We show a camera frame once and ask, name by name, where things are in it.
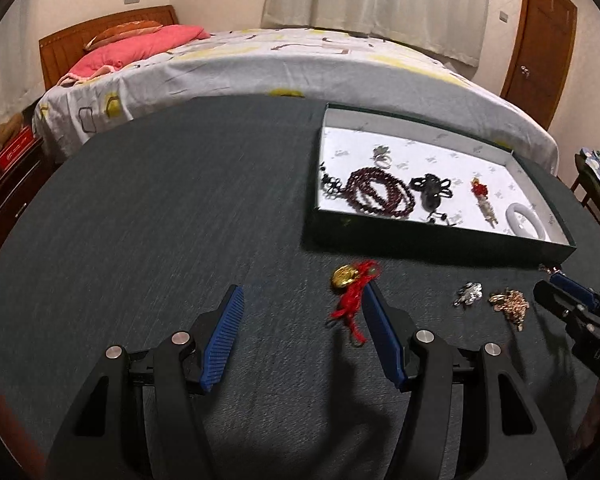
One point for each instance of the pink pillow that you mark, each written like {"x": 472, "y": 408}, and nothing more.
{"x": 145, "y": 47}

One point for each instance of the red box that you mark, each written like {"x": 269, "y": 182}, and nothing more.
{"x": 15, "y": 150}

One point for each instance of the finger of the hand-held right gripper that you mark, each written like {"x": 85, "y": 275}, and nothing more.
{"x": 569, "y": 285}
{"x": 552, "y": 299}

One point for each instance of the black flower hair clip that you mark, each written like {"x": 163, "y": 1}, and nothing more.
{"x": 432, "y": 192}

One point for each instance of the brown wooden door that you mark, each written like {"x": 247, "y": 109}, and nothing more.
{"x": 542, "y": 40}

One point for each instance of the red and gold brooch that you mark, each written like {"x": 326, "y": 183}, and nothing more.
{"x": 480, "y": 190}

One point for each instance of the small wall switch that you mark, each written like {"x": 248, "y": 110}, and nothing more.
{"x": 503, "y": 16}

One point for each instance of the wooden headboard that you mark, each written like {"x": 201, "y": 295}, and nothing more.
{"x": 65, "y": 42}

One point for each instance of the dark green shallow box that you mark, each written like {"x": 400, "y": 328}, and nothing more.
{"x": 355, "y": 150}

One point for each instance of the white jade bangle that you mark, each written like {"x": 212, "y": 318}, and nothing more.
{"x": 511, "y": 217}

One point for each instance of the bed with patterned sheet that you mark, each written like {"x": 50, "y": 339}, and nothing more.
{"x": 280, "y": 67}

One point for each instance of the brown plush toy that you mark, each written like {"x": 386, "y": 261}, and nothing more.
{"x": 2, "y": 132}

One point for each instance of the orange pillow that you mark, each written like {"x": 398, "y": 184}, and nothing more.
{"x": 125, "y": 32}

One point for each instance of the dark wooden chair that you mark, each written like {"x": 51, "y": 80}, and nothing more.
{"x": 587, "y": 190}

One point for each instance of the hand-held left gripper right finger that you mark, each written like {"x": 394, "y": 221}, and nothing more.
{"x": 382, "y": 340}

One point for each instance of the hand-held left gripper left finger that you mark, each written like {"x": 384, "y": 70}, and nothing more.
{"x": 221, "y": 340}

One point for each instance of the white curtain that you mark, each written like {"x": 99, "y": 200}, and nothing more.
{"x": 380, "y": 0}

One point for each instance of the dark wooden nightstand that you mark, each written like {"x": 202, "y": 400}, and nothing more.
{"x": 10, "y": 195}

